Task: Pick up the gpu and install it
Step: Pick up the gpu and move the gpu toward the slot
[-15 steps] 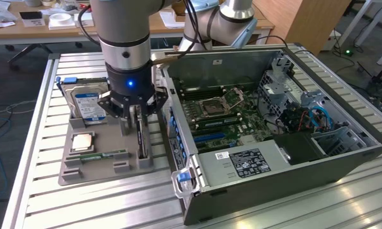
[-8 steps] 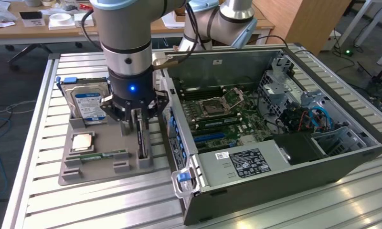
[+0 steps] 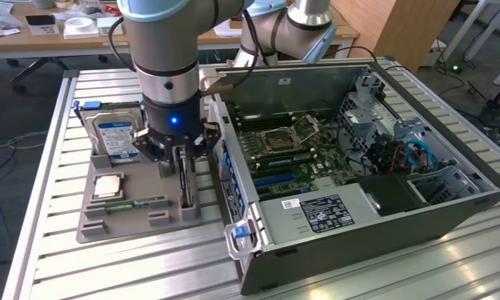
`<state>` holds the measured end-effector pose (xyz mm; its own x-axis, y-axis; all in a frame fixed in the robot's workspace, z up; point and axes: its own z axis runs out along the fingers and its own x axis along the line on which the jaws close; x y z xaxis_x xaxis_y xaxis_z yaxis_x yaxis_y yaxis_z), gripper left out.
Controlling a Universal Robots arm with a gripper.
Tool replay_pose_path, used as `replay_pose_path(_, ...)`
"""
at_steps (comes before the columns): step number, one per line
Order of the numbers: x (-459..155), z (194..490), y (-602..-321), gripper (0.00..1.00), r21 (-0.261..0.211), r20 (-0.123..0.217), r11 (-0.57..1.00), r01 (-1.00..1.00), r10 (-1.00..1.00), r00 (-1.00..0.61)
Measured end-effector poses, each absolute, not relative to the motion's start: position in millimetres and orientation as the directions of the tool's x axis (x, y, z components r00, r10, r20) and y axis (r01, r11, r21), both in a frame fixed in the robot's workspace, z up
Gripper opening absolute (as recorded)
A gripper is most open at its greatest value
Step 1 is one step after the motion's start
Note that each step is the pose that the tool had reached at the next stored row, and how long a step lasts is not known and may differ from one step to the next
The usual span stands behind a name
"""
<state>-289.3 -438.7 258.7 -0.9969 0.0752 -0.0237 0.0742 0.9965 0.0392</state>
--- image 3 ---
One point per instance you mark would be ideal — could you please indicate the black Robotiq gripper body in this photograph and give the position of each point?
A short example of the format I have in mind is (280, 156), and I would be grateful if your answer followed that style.
(172, 118)

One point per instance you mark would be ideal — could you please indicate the black low-profile graphics card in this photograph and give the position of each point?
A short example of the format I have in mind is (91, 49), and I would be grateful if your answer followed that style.
(186, 178)

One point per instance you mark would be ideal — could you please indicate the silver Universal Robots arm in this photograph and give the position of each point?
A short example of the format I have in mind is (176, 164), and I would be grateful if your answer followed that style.
(163, 47)

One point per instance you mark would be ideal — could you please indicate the hard disk in blue caddy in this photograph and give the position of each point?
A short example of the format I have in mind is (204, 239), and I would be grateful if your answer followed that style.
(112, 137)

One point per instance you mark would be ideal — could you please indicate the grey plastic parts rack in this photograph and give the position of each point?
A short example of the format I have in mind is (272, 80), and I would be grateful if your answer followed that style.
(141, 187)

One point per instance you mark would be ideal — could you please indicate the silver CPU chip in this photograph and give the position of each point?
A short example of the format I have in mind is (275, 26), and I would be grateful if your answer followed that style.
(107, 187)

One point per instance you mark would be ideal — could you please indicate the CPU socket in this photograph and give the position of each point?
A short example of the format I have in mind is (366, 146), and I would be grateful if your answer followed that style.
(282, 140)

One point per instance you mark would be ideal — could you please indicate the black expansion slot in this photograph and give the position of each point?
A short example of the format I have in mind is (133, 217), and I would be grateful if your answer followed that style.
(275, 172)

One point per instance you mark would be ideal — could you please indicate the green RAM stick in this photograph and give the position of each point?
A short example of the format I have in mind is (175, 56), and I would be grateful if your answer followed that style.
(124, 203)

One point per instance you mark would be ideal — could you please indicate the blue expansion slot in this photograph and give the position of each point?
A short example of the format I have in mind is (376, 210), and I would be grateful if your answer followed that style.
(275, 180)

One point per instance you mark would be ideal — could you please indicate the silver socket cover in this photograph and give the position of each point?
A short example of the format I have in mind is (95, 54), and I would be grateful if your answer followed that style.
(308, 128)

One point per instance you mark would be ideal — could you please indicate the green Dell motherboard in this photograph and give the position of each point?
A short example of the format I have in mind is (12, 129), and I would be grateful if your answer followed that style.
(330, 165)

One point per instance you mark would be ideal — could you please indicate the stack of white papers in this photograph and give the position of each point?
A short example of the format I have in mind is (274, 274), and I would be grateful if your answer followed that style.
(230, 32)

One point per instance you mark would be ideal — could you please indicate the blue case release latch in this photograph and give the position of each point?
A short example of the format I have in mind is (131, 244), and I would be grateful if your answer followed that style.
(239, 233)

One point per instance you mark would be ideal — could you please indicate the silver power supply unit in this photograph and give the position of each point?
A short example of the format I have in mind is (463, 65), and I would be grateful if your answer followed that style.
(283, 218)

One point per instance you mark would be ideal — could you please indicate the long wooden desk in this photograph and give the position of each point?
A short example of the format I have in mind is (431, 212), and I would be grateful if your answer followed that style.
(87, 43)

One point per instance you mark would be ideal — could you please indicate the silver chipset heatsink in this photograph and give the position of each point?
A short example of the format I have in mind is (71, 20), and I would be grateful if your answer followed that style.
(324, 183)

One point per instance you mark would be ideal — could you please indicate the plain white box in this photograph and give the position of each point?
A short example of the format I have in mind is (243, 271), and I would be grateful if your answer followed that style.
(108, 25)

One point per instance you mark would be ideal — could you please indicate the flat white base box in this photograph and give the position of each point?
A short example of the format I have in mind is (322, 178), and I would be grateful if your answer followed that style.
(81, 35)

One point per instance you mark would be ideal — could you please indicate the tall metal disk bay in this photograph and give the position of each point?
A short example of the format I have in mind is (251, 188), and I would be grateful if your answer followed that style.
(358, 125)

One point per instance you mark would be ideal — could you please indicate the black chair base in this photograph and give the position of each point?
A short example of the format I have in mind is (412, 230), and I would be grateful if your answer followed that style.
(33, 68)

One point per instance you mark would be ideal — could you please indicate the small red item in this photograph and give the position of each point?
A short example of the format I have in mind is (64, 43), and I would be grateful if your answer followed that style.
(109, 9)

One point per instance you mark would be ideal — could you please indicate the white tape roll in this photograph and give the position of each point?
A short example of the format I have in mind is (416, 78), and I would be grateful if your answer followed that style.
(68, 23)

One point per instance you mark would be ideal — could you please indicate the white box with black top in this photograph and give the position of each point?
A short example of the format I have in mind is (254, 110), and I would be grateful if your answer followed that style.
(43, 29)

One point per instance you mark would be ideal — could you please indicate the beige tape roll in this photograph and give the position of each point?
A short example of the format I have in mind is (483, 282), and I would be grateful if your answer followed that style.
(63, 3)

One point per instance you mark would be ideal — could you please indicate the black plastic cover box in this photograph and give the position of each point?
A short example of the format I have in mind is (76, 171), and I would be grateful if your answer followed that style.
(391, 193)

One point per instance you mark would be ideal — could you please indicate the grey cup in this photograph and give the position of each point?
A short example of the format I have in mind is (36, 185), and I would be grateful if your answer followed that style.
(43, 3)

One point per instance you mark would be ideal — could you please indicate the white card with red print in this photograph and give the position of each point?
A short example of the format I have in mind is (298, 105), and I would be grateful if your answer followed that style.
(4, 32)

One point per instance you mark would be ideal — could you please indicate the open dark grey PC case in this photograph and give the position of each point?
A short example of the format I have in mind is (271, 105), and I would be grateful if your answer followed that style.
(358, 250)

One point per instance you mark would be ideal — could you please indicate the clear plastic bag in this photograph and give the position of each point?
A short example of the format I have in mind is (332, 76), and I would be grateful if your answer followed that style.
(0, 15)

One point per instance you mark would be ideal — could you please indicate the low metal disk bay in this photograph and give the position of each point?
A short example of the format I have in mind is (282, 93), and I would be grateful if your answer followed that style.
(442, 187)

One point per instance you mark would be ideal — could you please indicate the wooden cabinet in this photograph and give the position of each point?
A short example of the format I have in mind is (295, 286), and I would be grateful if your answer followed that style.
(420, 31)

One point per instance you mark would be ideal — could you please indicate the black power strip green light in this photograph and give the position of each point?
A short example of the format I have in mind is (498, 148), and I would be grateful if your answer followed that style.
(455, 67)

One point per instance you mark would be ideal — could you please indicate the white metal table frame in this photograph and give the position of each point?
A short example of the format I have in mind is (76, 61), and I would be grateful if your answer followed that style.
(463, 31)

